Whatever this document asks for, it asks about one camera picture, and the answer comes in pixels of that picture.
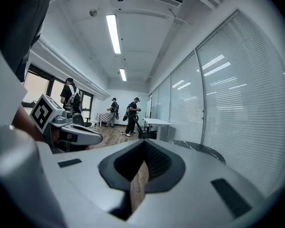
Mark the whiteboard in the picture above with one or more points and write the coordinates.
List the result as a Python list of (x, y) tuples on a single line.
[(149, 108)]

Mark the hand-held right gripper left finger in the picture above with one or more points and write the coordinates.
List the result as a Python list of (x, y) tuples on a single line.
[(85, 174)]

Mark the white chair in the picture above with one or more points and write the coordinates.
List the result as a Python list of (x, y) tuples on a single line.
[(96, 122)]

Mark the white desk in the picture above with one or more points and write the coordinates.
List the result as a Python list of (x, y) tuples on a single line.
[(156, 121)]

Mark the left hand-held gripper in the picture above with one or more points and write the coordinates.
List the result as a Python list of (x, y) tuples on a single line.
[(41, 113)]

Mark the white wall duct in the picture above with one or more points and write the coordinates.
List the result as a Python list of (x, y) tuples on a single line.
[(69, 68)]

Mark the long ceiling light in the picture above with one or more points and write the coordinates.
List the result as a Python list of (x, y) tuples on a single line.
[(113, 33)]

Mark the short ceiling light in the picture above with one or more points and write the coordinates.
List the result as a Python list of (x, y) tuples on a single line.
[(123, 74)]

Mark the black office chair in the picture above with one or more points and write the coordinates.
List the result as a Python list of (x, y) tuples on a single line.
[(146, 134)]

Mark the ceiling smoke detector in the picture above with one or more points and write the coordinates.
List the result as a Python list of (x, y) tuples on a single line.
[(93, 12)]

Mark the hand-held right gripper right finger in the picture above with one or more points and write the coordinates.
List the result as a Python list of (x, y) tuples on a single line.
[(192, 198)]

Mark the person's left forearm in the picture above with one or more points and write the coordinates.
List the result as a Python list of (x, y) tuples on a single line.
[(23, 120)]

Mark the glass partition with blinds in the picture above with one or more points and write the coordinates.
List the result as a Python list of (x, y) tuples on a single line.
[(240, 103)]

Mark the dark-framed window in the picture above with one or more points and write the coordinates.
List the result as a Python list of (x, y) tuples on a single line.
[(38, 87)]

